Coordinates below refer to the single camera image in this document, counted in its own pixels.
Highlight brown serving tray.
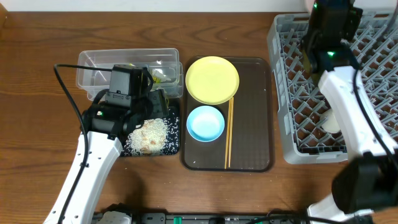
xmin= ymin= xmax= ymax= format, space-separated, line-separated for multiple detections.
xmin=180 ymin=57 xmax=274 ymax=172

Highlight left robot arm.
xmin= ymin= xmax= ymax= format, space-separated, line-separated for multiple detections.
xmin=45 ymin=64 xmax=169 ymax=223

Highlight yellow plate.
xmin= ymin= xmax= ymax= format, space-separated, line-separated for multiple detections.
xmin=185 ymin=56 xmax=240 ymax=105

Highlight black waste tray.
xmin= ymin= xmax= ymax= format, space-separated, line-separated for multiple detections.
xmin=119 ymin=99 xmax=181 ymax=157

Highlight clear plastic bin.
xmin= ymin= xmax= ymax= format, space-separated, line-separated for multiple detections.
xmin=76 ymin=48 xmax=184 ymax=101

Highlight rice and food scraps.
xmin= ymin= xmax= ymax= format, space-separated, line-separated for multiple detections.
xmin=126 ymin=116 xmax=180 ymax=156

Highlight black cable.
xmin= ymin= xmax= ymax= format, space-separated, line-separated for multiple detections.
xmin=53 ymin=63 xmax=113 ymax=224
xmin=353 ymin=68 xmax=398 ymax=166

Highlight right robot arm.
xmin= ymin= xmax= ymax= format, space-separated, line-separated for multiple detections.
xmin=301 ymin=0 xmax=397 ymax=223

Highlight wooden chopstick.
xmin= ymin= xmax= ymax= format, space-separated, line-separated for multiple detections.
xmin=228 ymin=97 xmax=234 ymax=168
xmin=224 ymin=102 xmax=230 ymax=169

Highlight right black cable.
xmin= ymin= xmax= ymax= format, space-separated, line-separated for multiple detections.
xmin=353 ymin=68 xmax=398 ymax=166

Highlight left black cable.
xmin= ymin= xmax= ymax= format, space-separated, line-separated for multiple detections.
xmin=53 ymin=63 xmax=113 ymax=224

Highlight small white cup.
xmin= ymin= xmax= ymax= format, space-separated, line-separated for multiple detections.
xmin=320 ymin=109 xmax=340 ymax=134

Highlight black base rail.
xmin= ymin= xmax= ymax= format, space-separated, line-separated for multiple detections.
xmin=91 ymin=203 xmax=301 ymax=224

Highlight grey dishwasher rack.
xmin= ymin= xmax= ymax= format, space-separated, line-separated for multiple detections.
xmin=267 ymin=12 xmax=397 ymax=164

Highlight blue bowl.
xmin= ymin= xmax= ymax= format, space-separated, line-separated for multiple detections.
xmin=186 ymin=106 xmax=225 ymax=142

